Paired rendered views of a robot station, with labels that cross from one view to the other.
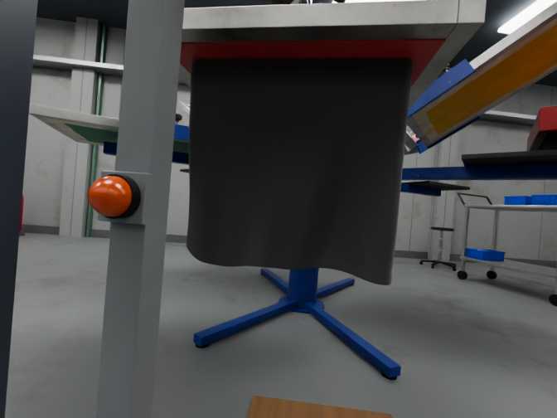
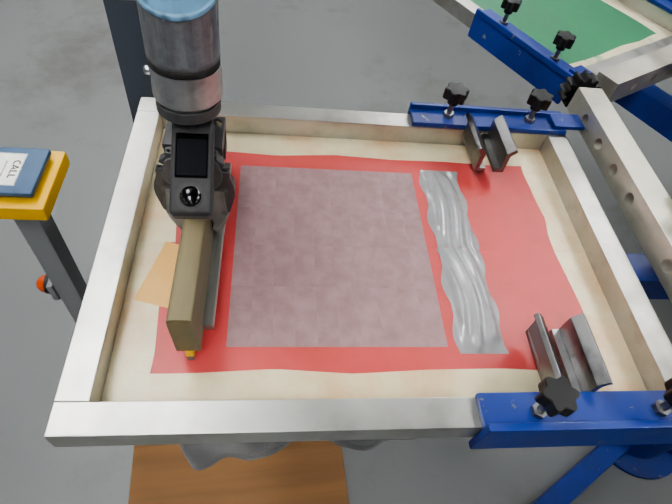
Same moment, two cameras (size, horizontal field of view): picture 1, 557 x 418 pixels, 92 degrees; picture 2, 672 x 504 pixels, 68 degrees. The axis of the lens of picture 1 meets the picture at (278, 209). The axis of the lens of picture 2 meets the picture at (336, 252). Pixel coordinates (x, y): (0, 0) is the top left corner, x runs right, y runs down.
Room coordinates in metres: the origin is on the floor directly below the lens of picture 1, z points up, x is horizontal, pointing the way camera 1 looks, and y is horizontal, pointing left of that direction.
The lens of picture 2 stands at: (0.60, -0.49, 1.56)
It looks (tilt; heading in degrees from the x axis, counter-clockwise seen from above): 52 degrees down; 69
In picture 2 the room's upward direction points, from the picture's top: 11 degrees clockwise
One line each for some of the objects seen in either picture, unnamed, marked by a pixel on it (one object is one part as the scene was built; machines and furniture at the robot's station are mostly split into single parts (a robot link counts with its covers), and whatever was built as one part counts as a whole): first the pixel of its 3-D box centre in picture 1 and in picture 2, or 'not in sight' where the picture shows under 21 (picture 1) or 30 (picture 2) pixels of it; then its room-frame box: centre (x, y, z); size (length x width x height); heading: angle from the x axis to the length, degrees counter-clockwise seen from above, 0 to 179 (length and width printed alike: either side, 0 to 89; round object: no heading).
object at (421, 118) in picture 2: not in sight; (483, 129); (1.11, 0.18, 0.97); 0.30 x 0.05 x 0.07; 171
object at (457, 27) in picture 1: (304, 107); (377, 240); (0.83, -0.05, 0.97); 0.79 x 0.58 x 0.04; 171
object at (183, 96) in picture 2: not in sight; (183, 79); (0.58, 0.00, 1.22); 0.08 x 0.08 x 0.05
